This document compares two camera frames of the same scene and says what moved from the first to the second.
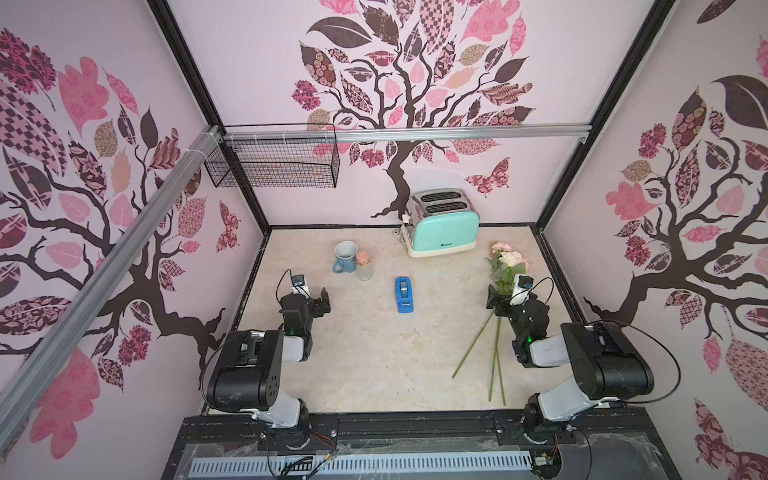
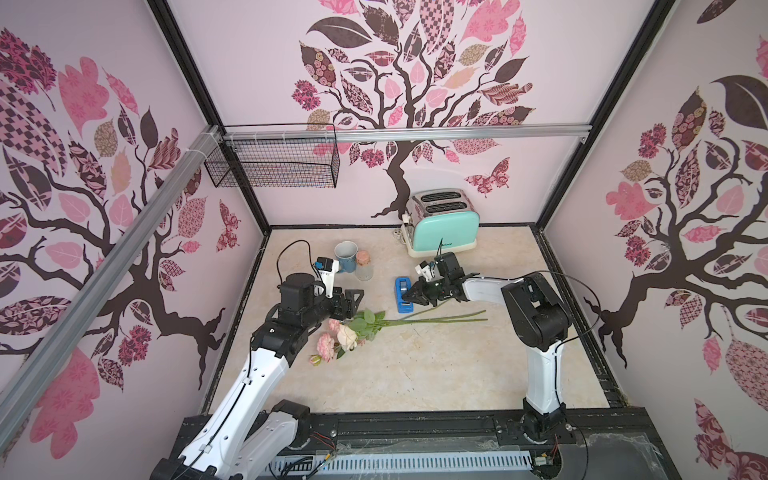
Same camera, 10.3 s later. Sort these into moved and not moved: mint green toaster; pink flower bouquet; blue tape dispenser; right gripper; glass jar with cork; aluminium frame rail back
Moved: pink flower bouquet; right gripper
Not moved: blue tape dispenser; aluminium frame rail back; mint green toaster; glass jar with cork
